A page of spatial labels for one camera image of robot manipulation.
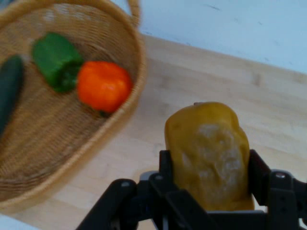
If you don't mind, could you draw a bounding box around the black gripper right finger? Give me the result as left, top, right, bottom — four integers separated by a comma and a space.
248, 149, 307, 230

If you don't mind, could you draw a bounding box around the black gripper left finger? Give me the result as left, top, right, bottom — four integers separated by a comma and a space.
76, 149, 217, 230

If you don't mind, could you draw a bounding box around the brown potato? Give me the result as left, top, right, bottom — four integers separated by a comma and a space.
164, 101, 255, 212

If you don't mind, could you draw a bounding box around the woven wicker basket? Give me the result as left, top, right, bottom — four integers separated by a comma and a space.
0, 0, 148, 214

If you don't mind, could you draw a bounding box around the orange bell pepper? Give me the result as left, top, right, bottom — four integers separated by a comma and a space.
76, 60, 133, 118

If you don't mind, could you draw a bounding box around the wooden cutting board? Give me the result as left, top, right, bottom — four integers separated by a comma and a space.
9, 33, 307, 230

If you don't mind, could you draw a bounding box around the green bell pepper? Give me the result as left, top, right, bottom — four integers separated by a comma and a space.
32, 32, 85, 93

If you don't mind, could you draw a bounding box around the dark green cucumber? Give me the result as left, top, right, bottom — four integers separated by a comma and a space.
0, 55, 25, 140

